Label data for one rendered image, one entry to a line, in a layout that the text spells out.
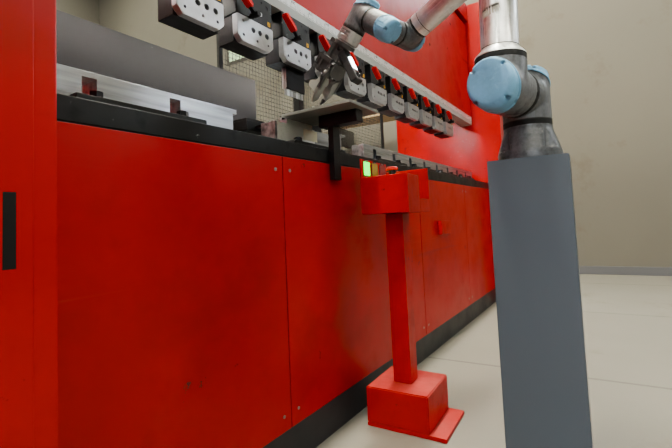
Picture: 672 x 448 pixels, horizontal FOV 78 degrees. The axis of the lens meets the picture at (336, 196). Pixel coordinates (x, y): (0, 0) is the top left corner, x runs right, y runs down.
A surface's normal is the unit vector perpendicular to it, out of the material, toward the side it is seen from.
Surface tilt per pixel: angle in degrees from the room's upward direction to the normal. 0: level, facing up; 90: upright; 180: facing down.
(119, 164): 90
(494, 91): 97
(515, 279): 90
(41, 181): 90
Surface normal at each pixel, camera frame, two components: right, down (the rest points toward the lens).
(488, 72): -0.72, 0.12
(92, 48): 0.83, -0.07
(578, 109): -0.51, -0.03
